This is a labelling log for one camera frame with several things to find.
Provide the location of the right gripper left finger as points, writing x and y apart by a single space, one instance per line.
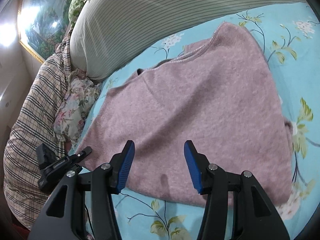
62 216

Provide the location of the mauve knit sweater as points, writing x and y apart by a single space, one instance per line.
220 94

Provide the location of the plaid blanket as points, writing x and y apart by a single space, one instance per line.
33 127

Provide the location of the floral ruffled pillow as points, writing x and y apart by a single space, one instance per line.
71 116

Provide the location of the gold framed landscape painting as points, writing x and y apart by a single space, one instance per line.
42 25

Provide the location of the green striped pillow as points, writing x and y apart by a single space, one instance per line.
109 33

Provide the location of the blue floral bed sheet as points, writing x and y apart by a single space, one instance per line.
289 36

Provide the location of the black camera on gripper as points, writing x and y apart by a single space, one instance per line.
45 156

